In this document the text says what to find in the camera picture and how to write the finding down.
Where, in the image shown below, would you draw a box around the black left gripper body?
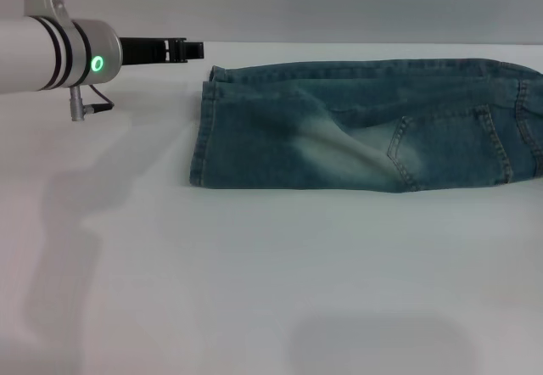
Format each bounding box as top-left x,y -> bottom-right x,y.
119,36 -> 166,67

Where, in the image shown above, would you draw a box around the blue denim shorts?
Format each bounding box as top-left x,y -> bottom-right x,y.
188,57 -> 543,193

